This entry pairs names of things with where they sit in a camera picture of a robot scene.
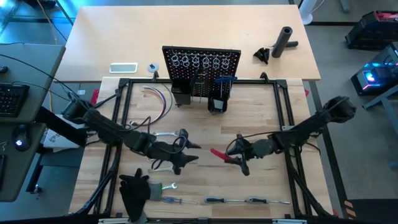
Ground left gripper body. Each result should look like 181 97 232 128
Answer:
155 128 189 175

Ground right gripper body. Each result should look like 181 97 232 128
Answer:
236 134 259 177

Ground red hand tool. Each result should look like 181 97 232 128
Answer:
210 147 231 162

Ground grey and black screwdriver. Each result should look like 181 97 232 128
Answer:
245 196 291 205
204 197 247 205

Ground blue hand tool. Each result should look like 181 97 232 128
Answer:
213 75 239 86

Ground grey glove green cuff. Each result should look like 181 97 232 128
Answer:
148 182 164 202

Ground wide black plastic bin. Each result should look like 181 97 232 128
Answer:
207 95 229 113

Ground tall black plastic bin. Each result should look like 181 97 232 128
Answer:
170 79 193 106

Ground silver double prong hook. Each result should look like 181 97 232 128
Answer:
192 77 208 105
219 77 234 102

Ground black work glove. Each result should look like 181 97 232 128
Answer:
119 167 150 223

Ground black perforated pegboard stand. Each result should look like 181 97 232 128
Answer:
162 45 243 106

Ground silver aluminium bar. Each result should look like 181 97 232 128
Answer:
98 218 131 224
271 218 308 224

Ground white smartphone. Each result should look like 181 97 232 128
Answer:
109 62 139 74

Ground white cardboard box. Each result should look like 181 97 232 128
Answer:
42 118 87 153

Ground grey cylinder tube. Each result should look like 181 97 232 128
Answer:
271 26 294 59

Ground black support strut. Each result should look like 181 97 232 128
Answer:
34 106 88 147

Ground light wooden desk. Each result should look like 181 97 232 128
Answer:
54 4 322 83

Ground black mat hazard stripes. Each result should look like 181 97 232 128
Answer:
343 198 398 224

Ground RGB lit computer tower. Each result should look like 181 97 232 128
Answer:
350 42 398 96

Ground black computer mouse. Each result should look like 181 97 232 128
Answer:
11 124 33 152

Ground grey side desk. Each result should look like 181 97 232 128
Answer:
0 43 67 203

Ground black RGB keyboard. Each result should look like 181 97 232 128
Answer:
0 83 31 118

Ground black equipment case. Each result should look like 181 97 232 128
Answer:
345 10 398 51

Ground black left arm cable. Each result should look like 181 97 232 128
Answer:
129 115 188 156

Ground blue handle screwdriver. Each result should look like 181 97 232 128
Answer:
161 196 200 206

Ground black aluminium extrusion frame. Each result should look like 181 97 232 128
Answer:
74 72 335 218

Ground black rod handle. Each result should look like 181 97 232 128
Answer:
93 90 121 108

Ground silver wire ring rack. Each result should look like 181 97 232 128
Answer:
169 54 233 74

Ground black angular bracket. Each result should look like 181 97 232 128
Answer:
252 47 271 65

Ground white pedestal stand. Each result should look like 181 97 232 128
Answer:
298 0 326 26

